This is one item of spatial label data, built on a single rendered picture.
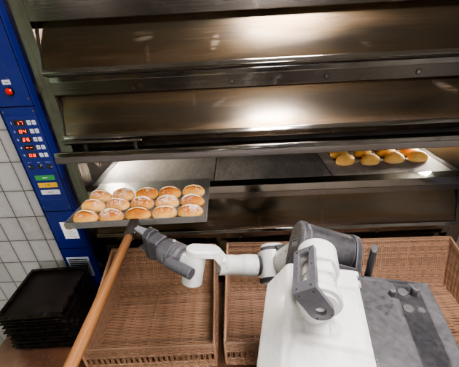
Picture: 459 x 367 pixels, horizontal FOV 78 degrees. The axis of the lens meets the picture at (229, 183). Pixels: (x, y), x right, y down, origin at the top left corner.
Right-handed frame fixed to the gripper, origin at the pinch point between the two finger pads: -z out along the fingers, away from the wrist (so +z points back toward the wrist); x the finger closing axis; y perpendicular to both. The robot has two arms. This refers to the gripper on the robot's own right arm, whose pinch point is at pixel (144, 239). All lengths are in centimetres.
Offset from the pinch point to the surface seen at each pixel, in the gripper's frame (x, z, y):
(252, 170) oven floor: 2, 5, 68
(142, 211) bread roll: -3.2, -10.5, 9.1
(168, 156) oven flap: -21.2, -7.5, 24.5
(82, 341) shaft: -1.5, 17.3, -33.8
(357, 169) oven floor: 2, 51, 95
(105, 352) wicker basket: 47, -12, -21
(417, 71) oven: -45, 66, 91
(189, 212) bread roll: -2.1, 5.2, 18.5
